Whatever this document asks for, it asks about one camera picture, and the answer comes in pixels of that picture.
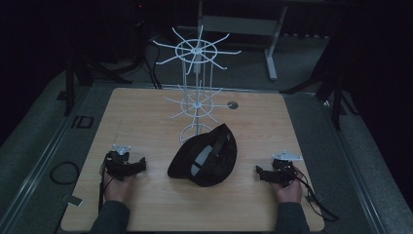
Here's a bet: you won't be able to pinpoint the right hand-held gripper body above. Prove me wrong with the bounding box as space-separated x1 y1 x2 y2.
268 149 304 189

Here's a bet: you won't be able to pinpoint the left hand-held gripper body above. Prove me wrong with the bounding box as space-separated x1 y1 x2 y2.
104 143 138 182

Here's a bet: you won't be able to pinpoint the person's right hand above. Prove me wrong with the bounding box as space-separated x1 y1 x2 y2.
275 167 305 205

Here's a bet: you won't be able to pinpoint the person's left hand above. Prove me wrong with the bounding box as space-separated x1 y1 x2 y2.
102 171 138 205

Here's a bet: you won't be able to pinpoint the black baseball cap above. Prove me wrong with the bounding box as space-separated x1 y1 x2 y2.
167 123 239 188

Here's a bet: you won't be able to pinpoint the grey tape piece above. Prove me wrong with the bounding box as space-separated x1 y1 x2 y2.
65 194 85 208

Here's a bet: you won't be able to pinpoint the black metal stand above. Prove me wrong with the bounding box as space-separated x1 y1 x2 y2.
62 53 133 118
280 35 360 132

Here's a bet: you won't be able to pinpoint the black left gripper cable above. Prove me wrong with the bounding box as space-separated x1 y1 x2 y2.
97 161 115 215

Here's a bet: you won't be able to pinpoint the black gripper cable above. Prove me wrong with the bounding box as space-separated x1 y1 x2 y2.
281 161 340 223
97 161 115 215

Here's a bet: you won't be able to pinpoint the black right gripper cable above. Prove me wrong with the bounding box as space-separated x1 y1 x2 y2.
281 161 340 223

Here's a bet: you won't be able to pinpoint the black cable loop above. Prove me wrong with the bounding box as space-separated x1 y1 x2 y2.
49 161 81 186

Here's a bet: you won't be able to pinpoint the black floor cables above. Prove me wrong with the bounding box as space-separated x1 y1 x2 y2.
141 40 164 91

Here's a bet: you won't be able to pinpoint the white wire display rack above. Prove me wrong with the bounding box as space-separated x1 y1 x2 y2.
152 24 243 146

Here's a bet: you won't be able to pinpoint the grey metal desk frame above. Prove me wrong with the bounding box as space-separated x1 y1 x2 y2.
197 0 290 82

